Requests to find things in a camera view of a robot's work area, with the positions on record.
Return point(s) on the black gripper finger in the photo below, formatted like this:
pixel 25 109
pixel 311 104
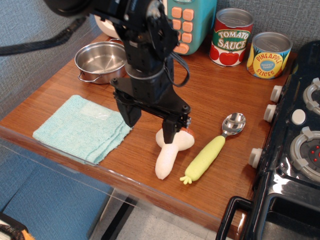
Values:
pixel 129 111
pixel 170 128

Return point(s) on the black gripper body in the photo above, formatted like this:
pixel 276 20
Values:
pixel 153 93

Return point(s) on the plush white brown mushroom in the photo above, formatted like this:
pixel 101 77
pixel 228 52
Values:
pixel 183 140

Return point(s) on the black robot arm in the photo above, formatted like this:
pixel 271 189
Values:
pixel 81 8

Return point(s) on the metal pot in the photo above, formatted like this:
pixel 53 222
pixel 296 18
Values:
pixel 100 62

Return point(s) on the light blue folded cloth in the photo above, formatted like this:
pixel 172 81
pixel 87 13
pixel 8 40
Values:
pixel 83 130

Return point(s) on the teal toy microwave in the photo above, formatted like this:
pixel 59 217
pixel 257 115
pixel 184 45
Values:
pixel 192 25

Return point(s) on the tomato sauce can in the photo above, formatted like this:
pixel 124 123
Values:
pixel 231 33

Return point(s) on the pineapple slices can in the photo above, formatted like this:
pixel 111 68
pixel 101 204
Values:
pixel 268 56

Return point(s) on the black toy stove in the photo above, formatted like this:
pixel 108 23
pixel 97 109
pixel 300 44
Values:
pixel 286 189

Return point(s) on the orange fuzzy object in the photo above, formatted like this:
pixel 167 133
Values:
pixel 8 232

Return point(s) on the spoon with green handle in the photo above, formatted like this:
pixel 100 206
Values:
pixel 232 125

